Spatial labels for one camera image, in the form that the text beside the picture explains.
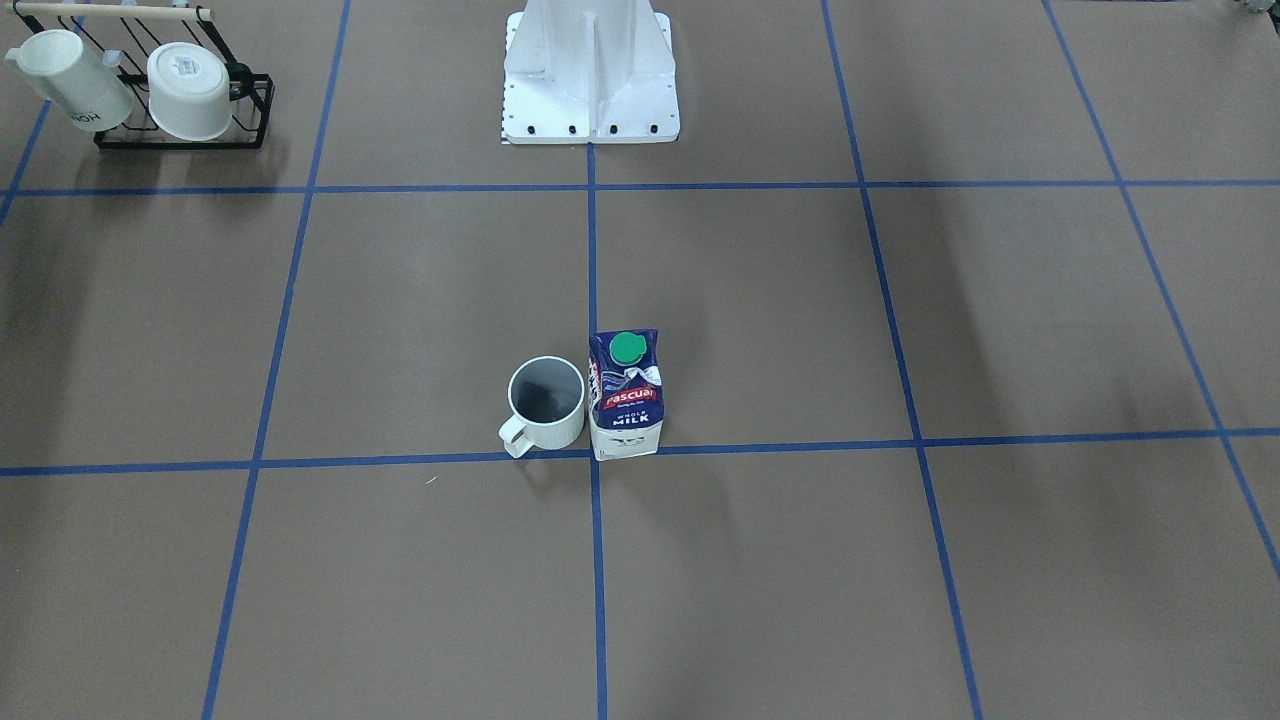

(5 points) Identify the blue white milk carton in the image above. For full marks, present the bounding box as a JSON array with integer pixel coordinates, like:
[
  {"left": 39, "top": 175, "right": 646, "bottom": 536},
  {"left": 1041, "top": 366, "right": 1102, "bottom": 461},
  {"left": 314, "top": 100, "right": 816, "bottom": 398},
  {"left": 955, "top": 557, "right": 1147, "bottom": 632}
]
[{"left": 588, "top": 328, "right": 666, "bottom": 462}]

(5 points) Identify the white mug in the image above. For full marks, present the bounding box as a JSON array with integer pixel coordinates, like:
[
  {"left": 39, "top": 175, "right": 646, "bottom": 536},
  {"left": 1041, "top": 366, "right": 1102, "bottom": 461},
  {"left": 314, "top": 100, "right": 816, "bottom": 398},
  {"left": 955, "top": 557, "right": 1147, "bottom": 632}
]
[
  {"left": 498, "top": 356, "right": 586, "bottom": 459},
  {"left": 4, "top": 29, "right": 134, "bottom": 133},
  {"left": 145, "top": 42, "right": 233, "bottom": 142}
]

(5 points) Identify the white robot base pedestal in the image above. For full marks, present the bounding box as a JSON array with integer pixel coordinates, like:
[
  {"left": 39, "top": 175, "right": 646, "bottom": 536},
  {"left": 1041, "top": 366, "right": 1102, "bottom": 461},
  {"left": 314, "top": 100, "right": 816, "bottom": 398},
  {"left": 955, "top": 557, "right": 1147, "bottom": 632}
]
[{"left": 500, "top": 1, "right": 681, "bottom": 145}]

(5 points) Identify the black wire mug rack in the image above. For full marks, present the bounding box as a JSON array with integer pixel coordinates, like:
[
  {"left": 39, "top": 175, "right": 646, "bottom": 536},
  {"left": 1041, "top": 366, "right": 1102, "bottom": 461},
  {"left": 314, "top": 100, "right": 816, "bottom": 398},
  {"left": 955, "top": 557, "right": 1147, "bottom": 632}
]
[{"left": 3, "top": 1, "right": 275, "bottom": 150}]

